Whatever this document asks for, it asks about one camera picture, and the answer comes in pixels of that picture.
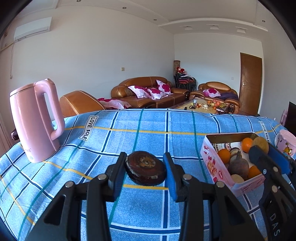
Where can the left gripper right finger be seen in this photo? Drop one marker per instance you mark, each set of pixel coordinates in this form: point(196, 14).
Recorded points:
point(227, 218)

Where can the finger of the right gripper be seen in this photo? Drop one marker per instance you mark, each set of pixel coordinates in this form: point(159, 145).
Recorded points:
point(282, 161)
point(267, 166)

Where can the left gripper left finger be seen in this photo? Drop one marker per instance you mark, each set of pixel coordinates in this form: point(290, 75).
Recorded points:
point(61, 220)

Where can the orange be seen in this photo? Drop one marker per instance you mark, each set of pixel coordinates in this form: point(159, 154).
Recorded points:
point(253, 172)
point(224, 155)
point(246, 144)

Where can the large brown round fruit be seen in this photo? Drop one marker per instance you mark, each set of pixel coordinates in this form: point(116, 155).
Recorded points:
point(238, 165)

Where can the small yellow round fruit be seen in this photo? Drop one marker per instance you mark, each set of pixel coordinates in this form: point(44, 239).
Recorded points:
point(262, 143)

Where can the pink cartoon cup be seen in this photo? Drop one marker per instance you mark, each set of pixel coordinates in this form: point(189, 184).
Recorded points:
point(285, 142)

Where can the black television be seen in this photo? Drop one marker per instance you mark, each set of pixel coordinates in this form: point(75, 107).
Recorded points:
point(290, 121)

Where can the pink cookie tin box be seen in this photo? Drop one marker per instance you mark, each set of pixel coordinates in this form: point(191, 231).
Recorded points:
point(218, 170)

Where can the pink electric kettle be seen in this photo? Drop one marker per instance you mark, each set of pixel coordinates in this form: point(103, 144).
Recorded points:
point(38, 119)

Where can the wooden coffee table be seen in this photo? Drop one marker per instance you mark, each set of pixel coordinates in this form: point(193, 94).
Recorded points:
point(203, 106)

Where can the brown leather armchair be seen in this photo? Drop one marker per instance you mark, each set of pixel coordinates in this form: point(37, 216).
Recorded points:
point(228, 94)

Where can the pink flower pillow armchair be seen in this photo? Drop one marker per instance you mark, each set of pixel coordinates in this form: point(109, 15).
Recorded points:
point(211, 92)

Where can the brown wooden door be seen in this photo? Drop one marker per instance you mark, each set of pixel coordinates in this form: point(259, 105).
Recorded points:
point(250, 84)

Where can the stacked dark chairs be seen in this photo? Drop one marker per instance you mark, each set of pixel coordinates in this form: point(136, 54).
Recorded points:
point(185, 82)

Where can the brown leather chair near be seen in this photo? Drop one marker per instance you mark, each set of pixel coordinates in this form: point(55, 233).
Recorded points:
point(78, 102)

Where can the pink flower blanket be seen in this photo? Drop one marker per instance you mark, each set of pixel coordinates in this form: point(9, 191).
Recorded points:
point(113, 103)

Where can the pink flower pillow right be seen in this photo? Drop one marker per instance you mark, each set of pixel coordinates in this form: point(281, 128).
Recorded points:
point(164, 87)

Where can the pink flower pillow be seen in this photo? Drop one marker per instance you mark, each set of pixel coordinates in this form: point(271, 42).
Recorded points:
point(140, 92)
point(155, 94)
point(164, 87)

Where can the pink flower pillow middle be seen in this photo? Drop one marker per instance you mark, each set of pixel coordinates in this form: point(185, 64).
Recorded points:
point(155, 94)

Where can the tall patterned floor vase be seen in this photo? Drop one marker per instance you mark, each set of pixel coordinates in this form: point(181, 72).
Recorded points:
point(176, 65)

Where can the pink flower pillow left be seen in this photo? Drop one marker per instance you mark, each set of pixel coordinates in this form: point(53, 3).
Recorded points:
point(140, 92)

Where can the brown leather long sofa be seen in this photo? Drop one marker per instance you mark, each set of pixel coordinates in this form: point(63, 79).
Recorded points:
point(122, 92)

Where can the white air conditioner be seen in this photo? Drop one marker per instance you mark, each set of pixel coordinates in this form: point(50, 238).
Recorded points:
point(32, 28)

